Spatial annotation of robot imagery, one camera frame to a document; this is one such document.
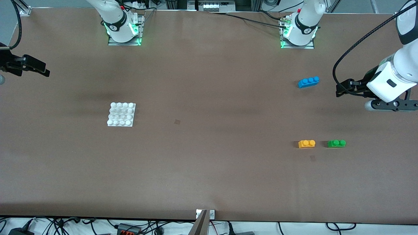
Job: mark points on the black power adapter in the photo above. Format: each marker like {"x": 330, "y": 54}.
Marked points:
{"x": 19, "y": 232}

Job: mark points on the black connector with orange levers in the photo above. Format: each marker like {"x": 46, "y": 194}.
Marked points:
{"x": 129, "y": 230}

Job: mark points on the white power strip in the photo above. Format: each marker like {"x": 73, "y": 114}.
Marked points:
{"x": 212, "y": 6}

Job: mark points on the blue three-stud block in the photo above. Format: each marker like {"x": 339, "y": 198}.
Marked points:
{"x": 308, "y": 82}

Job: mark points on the white studded base plate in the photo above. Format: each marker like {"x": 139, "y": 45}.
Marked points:
{"x": 121, "y": 114}

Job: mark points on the yellow two-stud block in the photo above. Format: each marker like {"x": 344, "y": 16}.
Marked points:
{"x": 307, "y": 144}

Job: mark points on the silver clamp bracket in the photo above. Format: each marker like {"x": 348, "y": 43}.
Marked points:
{"x": 212, "y": 214}

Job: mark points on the green two-stud block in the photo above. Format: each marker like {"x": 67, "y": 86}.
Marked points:
{"x": 336, "y": 143}

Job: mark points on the aluminium frame strut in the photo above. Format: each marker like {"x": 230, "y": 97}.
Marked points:
{"x": 374, "y": 6}

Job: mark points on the grey-brown camera stand post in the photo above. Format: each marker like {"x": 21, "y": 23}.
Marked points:
{"x": 200, "y": 225}

